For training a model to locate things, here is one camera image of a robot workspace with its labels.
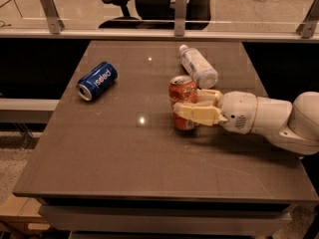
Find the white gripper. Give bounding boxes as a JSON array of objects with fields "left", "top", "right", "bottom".
[{"left": 172, "top": 89, "right": 257, "bottom": 134}]

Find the red coke can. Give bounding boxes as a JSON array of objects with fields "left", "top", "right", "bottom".
[{"left": 168, "top": 75, "right": 197, "bottom": 130}]

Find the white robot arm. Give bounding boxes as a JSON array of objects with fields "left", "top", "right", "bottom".
[{"left": 172, "top": 90, "right": 319, "bottom": 155}]

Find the blue pepsi can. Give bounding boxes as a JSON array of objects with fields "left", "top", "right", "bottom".
[{"left": 77, "top": 62, "right": 118, "bottom": 101}]

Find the clear plastic water bottle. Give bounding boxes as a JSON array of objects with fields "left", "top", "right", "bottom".
[{"left": 179, "top": 45, "right": 218, "bottom": 89}]

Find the black office chair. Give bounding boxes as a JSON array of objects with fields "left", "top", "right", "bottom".
[{"left": 100, "top": 0, "right": 211, "bottom": 30}]

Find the glass barrier panel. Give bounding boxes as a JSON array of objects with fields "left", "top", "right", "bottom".
[{"left": 0, "top": 0, "right": 314, "bottom": 32}]

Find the grey table base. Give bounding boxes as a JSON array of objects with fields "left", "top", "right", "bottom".
[{"left": 39, "top": 205, "right": 291, "bottom": 237}]

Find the middle metal glass bracket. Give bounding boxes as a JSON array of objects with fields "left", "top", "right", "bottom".
[{"left": 174, "top": 0, "right": 187, "bottom": 37}]

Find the metal glass bracket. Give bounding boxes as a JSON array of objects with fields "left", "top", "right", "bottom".
[
  {"left": 40, "top": 0, "right": 65, "bottom": 34},
  {"left": 296, "top": 0, "right": 319, "bottom": 39},
  {"left": 174, "top": 0, "right": 187, "bottom": 37}
]

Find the right metal glass bracket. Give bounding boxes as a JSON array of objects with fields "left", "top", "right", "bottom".
[{"left": 296, "top": 0, "right": 319, "bottom": 39}]

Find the left metal glass bracket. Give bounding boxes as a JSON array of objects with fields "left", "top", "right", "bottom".
[{"left": 40, "top": 0, "right": 65, "bottom": 34}]

